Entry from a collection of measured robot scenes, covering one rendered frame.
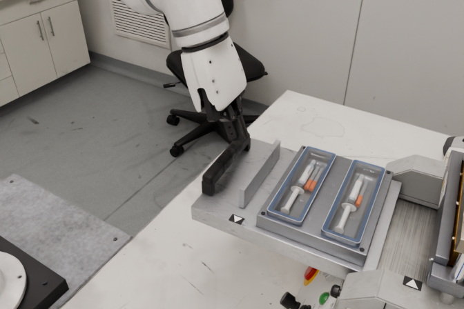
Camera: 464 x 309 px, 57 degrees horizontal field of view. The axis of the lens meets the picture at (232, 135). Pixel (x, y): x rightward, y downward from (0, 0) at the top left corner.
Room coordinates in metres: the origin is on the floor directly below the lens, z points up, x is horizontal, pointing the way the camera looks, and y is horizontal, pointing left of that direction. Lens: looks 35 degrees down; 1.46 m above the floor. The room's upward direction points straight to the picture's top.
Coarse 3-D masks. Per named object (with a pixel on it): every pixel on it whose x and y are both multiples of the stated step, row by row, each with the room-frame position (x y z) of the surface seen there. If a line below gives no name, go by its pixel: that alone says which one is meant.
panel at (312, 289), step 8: (320, 272) 0.48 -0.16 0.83; (304, 280) 0.50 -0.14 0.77; (312, 280) 0.48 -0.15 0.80; (320, 280) 0.45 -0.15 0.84; (336, 280) 0.41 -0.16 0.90; (344, 280) 0.39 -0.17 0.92; (304, 288) 0.48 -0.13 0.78; (312, 288) 0.45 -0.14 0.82; (320, 288) 0.42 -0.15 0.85; (328, 288) 0.40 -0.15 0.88; (304, 296) 0.45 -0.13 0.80; (312, 296) 0.42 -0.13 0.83; (328, 296) 0.38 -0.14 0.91; (304, 304) 0.42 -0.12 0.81; (312, 304) 0.40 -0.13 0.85; (328, 304) 0.36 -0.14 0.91
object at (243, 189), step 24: (264, 144) 0.67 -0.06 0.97; (240, 168) 0.59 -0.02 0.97; (264, 168) 0.56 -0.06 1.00; (216, 192) 0.53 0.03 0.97; (240, 192) 0.49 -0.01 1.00; (264, 192) 0.53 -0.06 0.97; (192, 216) 0.50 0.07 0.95; (216, 216) 0.48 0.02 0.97; (240, 216) 0.48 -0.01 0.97; (384, 216) 0.48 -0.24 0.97; (264, 240) 0.44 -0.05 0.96; (288, 240) 0.43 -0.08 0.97; (384, 240) 0.43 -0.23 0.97; (312, 264) 0.40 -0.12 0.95; (336, 264) 0.38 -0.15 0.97
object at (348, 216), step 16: (352, 176) 0.53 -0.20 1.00; (368, 176) 0.53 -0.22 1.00; (352, 192) 0.49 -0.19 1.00; (368, 192) 0.49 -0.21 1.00; (336, 208) 0.46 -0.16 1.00; (352, 208) 0.46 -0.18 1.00; (368, 208) 0.46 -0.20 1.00; (336, 224) 0.43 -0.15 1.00; (352, 224) 0.43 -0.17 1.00; (352, 240) 0.40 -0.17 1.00
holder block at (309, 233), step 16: (336, 160) 0.59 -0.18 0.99; (352, 160) 0.59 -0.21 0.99; (336, 176) 0.54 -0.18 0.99; (384, 176) 0.54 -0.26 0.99; (272, 192) 0.50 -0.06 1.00; (320, 192) 0.50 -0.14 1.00; (336, 192) 0.50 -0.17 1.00; (384, 192) 0.50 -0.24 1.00; (320, 208) 0.47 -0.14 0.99; (256, 224) 0.45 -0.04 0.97; (272, 224) 0.44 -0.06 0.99; (288, 224) 0.43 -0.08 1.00; (304, 224) 0.43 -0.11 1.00; (320, 224) 0.43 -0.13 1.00; (368, 224) 0.43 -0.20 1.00; (304, 240) 0.42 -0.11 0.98; (320, 240) 0.41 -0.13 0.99; (336, 240) 0.40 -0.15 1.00; (368, 240) 0.40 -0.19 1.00; (336, 256) 0.40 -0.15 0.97; (352, 256) 0.39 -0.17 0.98
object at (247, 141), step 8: (248, 136) 0.64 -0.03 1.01; (232, 144) 0.61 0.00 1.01; (240, 144) 0.62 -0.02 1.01; (248, 144) 0.64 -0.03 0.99; (224, 152) 0.59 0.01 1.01; (232, 152) 0.59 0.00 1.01; (240, 152) 0.61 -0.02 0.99; (216, 160) 0.57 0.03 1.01; (224, 160) 0.57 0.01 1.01; (232, 160) 0.58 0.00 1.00; (208, 168) 0.55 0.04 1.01; (216, 168) 0.55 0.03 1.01; (224, 168) 0.56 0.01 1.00; (208, 176) 0.53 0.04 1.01; (216, 176) 0.53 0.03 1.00; (208, 184) 0.52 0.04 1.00; (208, 192) 0.52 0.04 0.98
